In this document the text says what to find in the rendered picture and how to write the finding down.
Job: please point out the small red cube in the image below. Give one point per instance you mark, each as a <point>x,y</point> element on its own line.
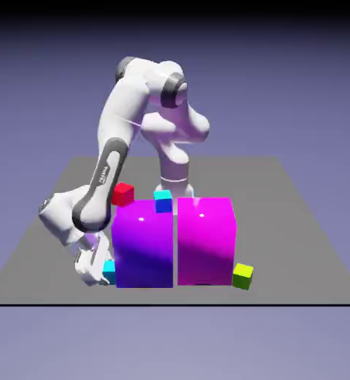
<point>123,193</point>

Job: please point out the large magenta box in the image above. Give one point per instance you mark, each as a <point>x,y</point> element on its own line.
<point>205,240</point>

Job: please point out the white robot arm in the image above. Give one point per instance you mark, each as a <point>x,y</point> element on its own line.
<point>115,112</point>

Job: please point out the small cyan cube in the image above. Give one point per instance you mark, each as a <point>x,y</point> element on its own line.
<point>163,201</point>
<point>109,268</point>

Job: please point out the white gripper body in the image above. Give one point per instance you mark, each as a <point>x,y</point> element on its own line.
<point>88,264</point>

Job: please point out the large purple box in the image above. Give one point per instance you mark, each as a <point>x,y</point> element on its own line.
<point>143,243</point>

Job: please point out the small yellow-green cube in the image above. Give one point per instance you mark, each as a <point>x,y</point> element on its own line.
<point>242,276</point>

